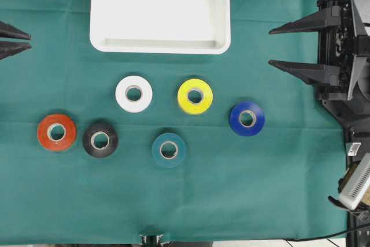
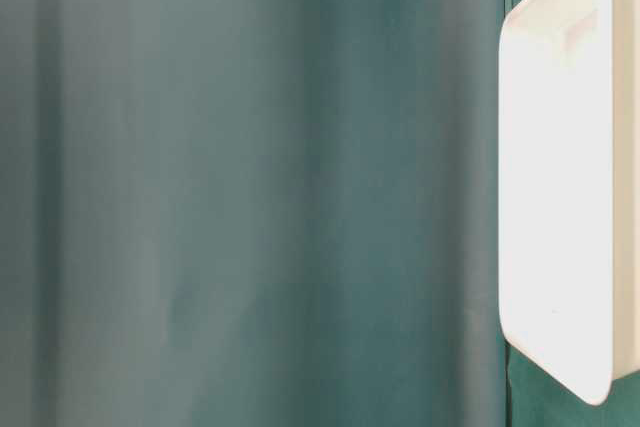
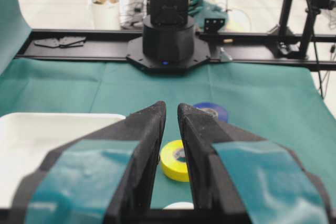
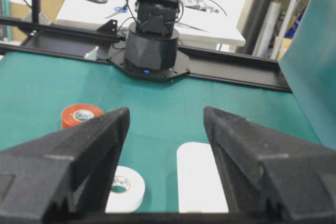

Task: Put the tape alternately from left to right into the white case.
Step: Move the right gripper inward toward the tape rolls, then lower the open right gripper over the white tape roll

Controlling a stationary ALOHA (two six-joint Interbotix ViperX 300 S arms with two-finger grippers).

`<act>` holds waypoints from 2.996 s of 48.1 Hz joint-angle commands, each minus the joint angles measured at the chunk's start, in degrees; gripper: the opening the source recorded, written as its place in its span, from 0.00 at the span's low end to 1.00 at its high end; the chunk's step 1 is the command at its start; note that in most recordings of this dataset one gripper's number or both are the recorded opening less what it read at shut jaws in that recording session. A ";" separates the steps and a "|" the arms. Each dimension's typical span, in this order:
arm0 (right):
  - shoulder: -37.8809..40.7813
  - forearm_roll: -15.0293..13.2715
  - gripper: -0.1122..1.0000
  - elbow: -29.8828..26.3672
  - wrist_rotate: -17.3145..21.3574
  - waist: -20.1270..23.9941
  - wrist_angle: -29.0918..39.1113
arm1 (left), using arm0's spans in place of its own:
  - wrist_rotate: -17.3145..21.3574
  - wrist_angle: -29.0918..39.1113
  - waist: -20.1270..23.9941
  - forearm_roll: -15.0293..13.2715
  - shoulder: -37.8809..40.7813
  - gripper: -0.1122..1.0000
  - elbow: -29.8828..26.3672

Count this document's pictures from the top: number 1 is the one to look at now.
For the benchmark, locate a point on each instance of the blue tape roll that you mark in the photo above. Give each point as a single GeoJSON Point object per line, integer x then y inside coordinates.
{"type": "Point", "coordinates": [246, 119]}

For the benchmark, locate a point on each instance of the black tape roll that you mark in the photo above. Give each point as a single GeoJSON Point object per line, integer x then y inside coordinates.
{"type": "Point", "coordinates": [100, 128]}

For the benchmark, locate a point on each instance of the teal tape roll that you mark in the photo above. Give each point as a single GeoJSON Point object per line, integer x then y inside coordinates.
{"type": "Point", "coordinates": [180, 150]}

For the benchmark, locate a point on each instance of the white vented device box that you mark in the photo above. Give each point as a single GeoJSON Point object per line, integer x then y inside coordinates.
{"type": "Point", "coordinates": [356, 186]}

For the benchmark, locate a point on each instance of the green table cloth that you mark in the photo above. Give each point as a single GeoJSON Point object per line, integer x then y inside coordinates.
{"type": "Point", "coordinates": [271, 185]}

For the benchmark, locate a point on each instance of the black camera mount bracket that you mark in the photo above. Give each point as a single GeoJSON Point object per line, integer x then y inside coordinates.
{"type": "Point", "coordinates": [151, 240]}

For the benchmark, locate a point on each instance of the white tape roll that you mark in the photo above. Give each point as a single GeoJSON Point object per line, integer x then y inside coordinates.
{"type": "Point", "coordinates": [134, 82]}

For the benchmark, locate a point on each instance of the white plastic tray case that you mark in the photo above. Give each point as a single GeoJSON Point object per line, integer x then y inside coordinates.
{"type": "Point", "coordinates": [161, 26]}

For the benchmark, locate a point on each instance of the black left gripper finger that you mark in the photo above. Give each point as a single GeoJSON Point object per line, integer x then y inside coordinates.
{"type": "Point", "coordinates": [11, 48]}
{"type": "Point", "coordinates": [9, 31]}

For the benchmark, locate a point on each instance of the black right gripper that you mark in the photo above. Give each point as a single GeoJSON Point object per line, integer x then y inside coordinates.
{"type": "Point", "coordinates": [343, 69]}

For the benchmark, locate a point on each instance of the orange tape roll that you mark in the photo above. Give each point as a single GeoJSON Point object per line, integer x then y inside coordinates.
{"type": "Point", "coordinates": [45, 128]}

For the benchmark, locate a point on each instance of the yellow tape roll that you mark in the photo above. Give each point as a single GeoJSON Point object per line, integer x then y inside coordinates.
{"type": "Point", "coordinates": [199, 86]}

